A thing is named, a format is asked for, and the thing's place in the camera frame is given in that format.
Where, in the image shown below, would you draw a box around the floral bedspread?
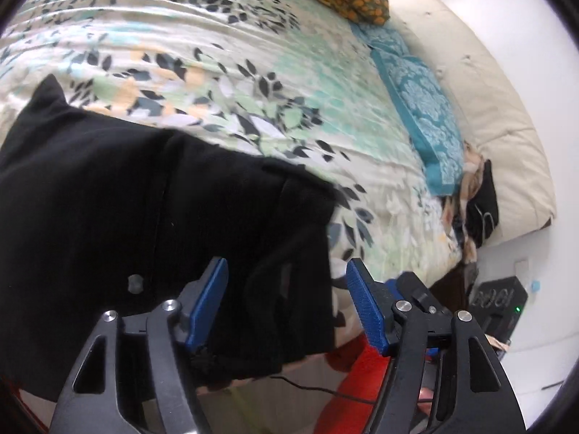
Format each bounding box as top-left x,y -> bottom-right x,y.
0,0 -> 467,394

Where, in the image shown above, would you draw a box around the cream upholstered headboard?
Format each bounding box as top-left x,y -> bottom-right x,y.
390,0 -> 557,246

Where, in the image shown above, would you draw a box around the black cable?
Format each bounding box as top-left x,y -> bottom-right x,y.
269,373 -> 379,406

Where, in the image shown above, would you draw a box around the black pants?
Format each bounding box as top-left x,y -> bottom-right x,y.
1,76 -> 337,401

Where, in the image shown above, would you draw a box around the red fluffy rug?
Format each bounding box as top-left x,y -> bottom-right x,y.
314,334 -> 390,434

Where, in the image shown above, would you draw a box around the teal patterned pillow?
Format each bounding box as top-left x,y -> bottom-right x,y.
350,24 -> 463,196

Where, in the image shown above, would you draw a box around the black item beside bed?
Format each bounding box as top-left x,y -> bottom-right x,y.
466,160 -> 499,248

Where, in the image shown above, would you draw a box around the black digital clock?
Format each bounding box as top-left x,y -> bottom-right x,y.
468,276 -> 528,344

